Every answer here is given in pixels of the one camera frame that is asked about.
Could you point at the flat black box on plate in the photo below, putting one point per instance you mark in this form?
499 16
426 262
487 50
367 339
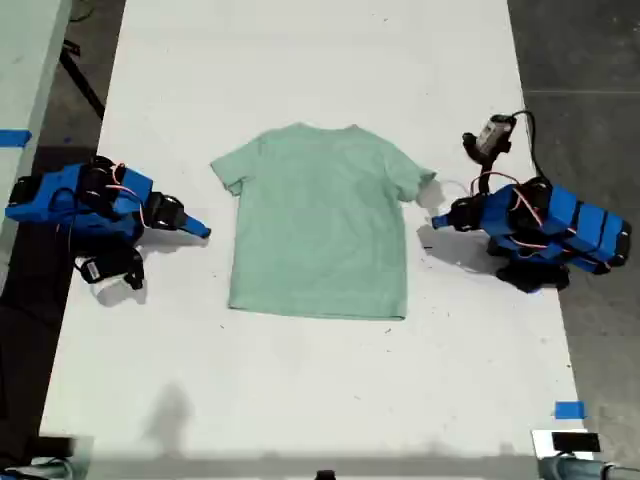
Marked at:
575 442

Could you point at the black camera stalk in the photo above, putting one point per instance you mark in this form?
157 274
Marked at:
487 172

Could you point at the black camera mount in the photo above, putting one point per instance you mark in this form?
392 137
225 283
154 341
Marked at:
131 267

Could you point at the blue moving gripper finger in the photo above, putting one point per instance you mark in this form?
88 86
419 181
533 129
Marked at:
442 225
187 228

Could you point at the black camera box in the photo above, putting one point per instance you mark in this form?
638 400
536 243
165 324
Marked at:
91 270
492 134

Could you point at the grey-green clamp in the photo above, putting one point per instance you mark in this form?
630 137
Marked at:
585 467
35 470

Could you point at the long blue tape strip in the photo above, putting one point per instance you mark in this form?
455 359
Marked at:
14 138

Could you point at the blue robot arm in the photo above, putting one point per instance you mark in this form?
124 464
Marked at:
565 225
45 200

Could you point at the small black round object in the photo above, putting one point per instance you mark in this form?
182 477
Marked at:
325 475

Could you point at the pale side table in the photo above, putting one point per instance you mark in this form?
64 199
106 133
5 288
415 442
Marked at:
25 75

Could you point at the short blue tape strip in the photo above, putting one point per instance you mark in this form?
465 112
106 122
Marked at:
570 410

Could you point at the black stand leg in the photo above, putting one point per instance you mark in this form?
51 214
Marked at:
82 82

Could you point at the pale green t-shirt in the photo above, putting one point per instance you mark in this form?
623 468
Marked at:
320 220

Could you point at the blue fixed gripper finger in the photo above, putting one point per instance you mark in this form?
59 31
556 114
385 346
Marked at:
445 216
192 220

